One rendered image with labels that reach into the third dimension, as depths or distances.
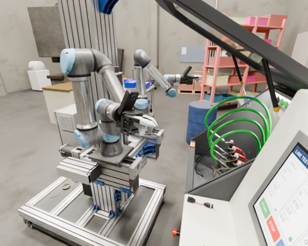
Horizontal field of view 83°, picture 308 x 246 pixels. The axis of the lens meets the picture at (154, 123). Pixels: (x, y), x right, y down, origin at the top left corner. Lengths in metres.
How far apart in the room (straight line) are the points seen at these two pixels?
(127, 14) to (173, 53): 2.91
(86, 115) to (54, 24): 5.05
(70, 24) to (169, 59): 7.78
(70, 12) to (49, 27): 4.69
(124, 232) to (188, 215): 0.99
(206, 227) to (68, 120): 1.17
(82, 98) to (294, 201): 0.93
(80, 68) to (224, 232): 0.98
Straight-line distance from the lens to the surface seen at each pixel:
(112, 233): 1.82
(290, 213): 0.64
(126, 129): 0.63
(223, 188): 0.97
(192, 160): 1.29
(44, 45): 6.16
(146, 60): 1.45
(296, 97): 0.79
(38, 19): 6.22
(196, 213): 0.92
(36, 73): 9.12
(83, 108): 1.00
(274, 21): 6.48
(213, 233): 0.88
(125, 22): 9.93
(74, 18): 1.33
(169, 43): 8.95
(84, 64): 0.96
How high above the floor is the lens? 1.67
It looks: 23 degrees down
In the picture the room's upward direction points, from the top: straight up
